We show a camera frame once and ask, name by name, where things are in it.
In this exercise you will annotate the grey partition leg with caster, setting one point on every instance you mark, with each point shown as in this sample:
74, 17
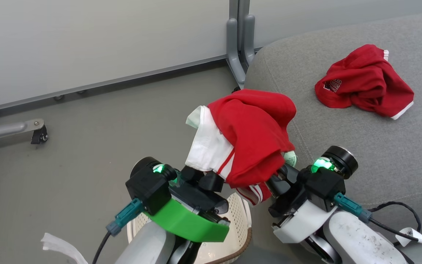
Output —
2, 130

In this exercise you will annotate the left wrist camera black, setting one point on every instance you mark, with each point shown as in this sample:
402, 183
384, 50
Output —
148, 187

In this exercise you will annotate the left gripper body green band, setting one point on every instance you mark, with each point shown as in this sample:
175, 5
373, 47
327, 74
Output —
189, 222

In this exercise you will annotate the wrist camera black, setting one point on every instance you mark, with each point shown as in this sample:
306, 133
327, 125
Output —
148, 187
324, 183

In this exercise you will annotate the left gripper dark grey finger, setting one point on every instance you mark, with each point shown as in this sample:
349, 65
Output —
211, 182
192, 174

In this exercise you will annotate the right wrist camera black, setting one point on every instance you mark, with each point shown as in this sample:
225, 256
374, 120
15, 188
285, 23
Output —
324, 183

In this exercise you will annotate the grey partition base rail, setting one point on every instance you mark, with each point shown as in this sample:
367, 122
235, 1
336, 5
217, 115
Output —
104, 83

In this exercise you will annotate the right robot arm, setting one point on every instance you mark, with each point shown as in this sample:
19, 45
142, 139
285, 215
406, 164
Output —
357, 242

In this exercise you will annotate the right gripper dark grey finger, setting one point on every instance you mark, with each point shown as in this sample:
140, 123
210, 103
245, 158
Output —
277, 185
290, 174

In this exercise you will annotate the red printed shirt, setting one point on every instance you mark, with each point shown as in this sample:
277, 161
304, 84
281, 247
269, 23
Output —
365, 80

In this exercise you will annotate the red and white garment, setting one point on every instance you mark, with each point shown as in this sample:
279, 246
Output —
251, 132

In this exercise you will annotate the white tape strip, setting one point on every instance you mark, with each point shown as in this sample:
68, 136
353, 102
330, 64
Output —
62, 247

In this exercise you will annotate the perforated beige laundry basket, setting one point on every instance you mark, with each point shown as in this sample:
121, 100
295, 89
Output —
233, 223

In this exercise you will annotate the grey fabric sofa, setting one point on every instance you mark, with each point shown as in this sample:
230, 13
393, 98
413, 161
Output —
361, 154

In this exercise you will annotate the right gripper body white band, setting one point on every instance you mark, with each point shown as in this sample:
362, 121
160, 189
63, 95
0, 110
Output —
299, 216

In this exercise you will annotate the grey partition post stand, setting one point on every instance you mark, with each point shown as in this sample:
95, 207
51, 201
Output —
238, 47

